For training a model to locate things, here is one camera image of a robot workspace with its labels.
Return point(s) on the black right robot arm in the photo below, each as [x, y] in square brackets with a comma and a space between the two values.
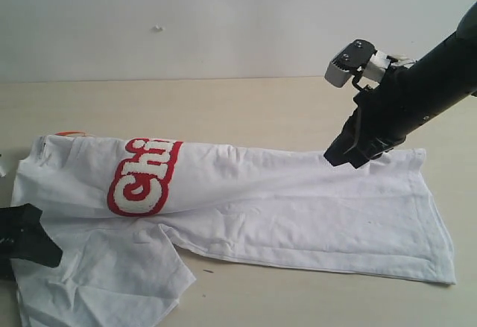
[438, 81]

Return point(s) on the white t-shirt red lettering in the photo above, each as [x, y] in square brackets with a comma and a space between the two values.
[119, 210]

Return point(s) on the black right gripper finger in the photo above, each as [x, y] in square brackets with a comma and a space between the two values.
[354, 144]

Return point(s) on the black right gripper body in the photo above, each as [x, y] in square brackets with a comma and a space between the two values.
[388, 103]

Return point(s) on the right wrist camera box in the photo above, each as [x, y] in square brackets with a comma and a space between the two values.
[348, 61]

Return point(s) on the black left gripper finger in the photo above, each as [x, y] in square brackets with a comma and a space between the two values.
[31, 242]

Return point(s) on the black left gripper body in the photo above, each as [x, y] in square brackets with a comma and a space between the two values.
[12, 245]

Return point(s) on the orange neck tag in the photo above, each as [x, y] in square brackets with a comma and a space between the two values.
[72, 133]

